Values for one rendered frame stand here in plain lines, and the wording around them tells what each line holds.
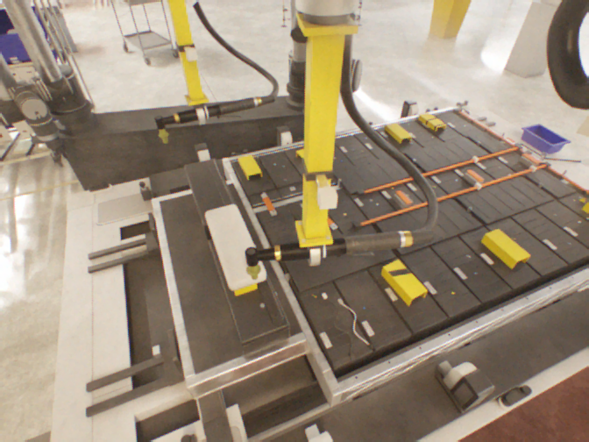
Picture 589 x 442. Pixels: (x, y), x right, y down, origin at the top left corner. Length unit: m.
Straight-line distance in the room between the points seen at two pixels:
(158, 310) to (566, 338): 1.55
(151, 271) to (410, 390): 1.17
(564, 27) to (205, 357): 1.09
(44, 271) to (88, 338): 1.66
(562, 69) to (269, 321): 0.86
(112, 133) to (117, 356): 1.49
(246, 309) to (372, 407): 0.49
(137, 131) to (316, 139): 1.91
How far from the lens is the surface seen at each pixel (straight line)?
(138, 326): 1.54
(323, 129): 0.64
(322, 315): 1.17
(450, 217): 1.59
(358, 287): 1.25
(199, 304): 1.25
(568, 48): 0.57
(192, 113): 1.48
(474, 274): 1.42
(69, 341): 1.55
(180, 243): 1.45
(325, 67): 0.59
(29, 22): 2.21
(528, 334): 1.53
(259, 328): 1.04
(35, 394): 2.57
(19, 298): 3.05
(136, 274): 1.71
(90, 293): 1.64
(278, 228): 1.41
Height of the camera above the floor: 2.02
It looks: 45 degrees down
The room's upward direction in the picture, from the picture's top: straight up
